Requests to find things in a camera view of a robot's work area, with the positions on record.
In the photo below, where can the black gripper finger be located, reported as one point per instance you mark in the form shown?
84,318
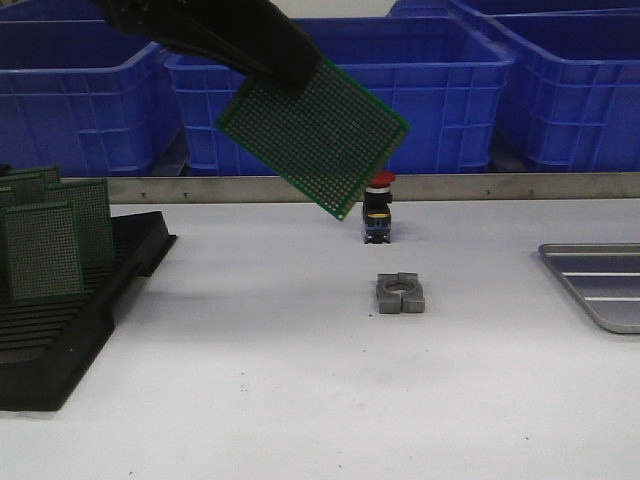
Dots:
253,52
162,21

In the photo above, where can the green perforated circuit board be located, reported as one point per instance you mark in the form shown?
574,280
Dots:
90,200
7,195
328,139
29,185
41,252

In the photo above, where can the black slotted board rack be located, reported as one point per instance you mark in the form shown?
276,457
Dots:
46,348

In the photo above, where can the metal tray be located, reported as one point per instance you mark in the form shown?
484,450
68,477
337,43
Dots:
602,277

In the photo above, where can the blue plastic crate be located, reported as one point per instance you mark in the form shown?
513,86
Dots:
517,7
82,96
48,10
441,76
571,99
428,8

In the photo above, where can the red emergency stop button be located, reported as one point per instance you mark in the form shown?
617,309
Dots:
376,214

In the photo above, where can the grey split clamp block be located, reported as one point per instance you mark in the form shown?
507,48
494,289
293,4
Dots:
398,293

